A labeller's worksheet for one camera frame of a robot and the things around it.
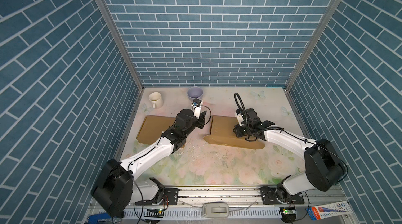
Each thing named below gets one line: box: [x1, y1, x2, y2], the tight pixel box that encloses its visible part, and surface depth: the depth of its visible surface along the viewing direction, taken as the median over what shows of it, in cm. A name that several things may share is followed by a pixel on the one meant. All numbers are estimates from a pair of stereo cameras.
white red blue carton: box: [305, 200, 354, 221], surface depth 71 cm
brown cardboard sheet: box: [203, 115, 265, 150], surface depth 89 cm
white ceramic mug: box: [148, 91, 164, 109], surface depth 106 cm
